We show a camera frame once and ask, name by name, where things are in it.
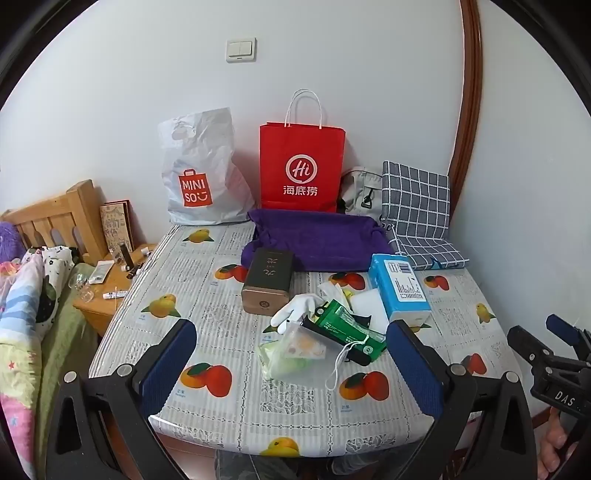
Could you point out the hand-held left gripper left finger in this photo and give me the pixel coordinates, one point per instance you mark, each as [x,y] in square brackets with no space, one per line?
[168,364]

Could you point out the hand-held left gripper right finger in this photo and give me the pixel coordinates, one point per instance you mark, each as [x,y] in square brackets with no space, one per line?
[415,369]

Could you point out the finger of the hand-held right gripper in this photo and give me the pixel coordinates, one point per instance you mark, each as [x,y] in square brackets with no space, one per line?
[526,344]
[565,330]

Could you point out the white sponge block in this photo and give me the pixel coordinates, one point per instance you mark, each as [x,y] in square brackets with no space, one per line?
[369,302]

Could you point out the green wipes pack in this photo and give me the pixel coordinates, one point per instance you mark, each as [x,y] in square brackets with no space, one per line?
[344,323]

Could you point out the translucent mesh pouch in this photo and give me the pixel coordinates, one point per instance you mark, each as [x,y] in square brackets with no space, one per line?
[318,369]

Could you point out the green tissue packet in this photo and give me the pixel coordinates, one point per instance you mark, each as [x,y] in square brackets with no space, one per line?
[281,367]

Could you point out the orange print packet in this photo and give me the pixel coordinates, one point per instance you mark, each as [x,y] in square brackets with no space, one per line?
[302,348]

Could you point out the white toy figure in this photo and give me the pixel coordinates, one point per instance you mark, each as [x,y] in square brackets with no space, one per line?
[295,309]

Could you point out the person's right hand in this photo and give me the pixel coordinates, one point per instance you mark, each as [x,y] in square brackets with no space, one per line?
[550,443]

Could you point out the fruit print tablecloth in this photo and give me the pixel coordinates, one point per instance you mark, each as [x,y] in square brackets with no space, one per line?
[221,332]

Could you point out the blue tissue pack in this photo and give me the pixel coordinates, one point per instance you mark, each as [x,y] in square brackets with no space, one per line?
[397,281]

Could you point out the wooden nightstand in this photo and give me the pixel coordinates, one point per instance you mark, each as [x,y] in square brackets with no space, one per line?
[92,307]

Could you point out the green bedsheet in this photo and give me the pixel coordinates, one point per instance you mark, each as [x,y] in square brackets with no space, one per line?
[60,350]

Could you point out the dark bottle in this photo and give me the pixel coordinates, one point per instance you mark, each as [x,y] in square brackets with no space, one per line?
[128,261]

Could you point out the flat white tube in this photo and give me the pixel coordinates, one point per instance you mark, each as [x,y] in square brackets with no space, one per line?
[100,272]

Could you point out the clear glass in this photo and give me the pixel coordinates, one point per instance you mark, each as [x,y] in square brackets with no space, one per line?
[82,282]

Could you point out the dark green box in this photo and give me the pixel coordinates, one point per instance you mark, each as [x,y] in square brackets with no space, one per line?
[268,277]

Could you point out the illustrated book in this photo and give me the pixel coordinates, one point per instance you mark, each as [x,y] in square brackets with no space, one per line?
[115,226]

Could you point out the black and white print pillow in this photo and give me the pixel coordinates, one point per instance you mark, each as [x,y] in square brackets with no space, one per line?
[51,267]

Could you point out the grey checked fabric bag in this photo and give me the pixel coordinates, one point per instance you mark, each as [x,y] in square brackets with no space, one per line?
[415,203]

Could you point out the grey backpack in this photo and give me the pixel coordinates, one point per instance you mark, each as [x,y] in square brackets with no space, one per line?
[358,194]

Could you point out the wooden headboard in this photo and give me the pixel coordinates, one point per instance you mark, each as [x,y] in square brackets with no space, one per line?
[69,207]

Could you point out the purple plush toy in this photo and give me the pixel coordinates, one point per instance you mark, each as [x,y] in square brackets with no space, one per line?
[9,240]

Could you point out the white plastic shopping bag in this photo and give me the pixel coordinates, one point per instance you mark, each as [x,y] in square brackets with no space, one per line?
[203,157]

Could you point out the red paper bag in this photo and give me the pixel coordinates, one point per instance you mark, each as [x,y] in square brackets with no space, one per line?
[300,147]

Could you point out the wooden door frame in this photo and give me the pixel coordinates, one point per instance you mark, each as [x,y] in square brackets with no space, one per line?
[471,92]

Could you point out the white light switch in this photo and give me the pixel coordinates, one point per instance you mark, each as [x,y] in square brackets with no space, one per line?
[241,50]

